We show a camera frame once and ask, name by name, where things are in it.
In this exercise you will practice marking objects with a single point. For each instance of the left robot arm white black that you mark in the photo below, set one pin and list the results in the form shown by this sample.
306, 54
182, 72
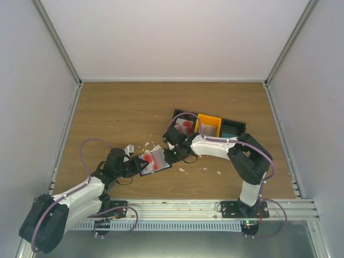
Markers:
50, 217

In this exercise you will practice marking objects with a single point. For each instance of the black card holder wallet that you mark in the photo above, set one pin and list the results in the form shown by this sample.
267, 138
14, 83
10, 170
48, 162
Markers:
165, 160

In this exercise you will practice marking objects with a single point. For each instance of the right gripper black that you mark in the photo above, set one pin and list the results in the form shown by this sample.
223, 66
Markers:
173, 160

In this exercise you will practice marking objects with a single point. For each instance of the aluminium rail front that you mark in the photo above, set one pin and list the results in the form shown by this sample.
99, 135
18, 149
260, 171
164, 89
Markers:
209, 210

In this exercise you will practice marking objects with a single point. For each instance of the teal object in bin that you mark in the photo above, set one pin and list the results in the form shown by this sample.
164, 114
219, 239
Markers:
229, 135

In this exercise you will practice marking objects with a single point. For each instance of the left frame post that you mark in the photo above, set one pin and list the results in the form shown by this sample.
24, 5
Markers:
56, 39

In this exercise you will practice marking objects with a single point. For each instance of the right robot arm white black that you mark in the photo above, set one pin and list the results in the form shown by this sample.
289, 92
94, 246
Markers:
251, 161

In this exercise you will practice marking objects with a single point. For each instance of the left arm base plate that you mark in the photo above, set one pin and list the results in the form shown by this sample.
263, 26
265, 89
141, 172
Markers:
113, 209

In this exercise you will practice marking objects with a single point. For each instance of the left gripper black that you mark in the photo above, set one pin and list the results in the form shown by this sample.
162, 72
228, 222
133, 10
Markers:
136, 166

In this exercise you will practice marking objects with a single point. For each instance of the frame post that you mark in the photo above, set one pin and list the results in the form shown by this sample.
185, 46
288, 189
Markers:
56, 39
301, 22

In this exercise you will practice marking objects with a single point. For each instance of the yellow bin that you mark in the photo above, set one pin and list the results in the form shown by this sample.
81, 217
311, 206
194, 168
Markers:
208, 120

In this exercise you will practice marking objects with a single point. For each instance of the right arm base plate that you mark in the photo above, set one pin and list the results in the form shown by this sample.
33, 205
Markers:
237, 209

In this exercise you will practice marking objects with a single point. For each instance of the black bin with cards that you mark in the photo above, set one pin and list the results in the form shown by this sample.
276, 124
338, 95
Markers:
181, 114

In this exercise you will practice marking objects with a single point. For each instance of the slotted cable duct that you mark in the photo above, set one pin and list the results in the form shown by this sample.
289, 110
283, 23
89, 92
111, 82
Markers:
211, 226

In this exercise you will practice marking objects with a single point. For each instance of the right frame post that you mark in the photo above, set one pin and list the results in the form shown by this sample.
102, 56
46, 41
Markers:
301, 22

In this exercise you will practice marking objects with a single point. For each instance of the black bin with teal item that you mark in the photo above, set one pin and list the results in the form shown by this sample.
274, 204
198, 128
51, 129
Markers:
232, 126

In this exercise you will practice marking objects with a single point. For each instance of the stack of red white cards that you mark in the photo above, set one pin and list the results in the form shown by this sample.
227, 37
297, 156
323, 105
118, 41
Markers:
184, 126

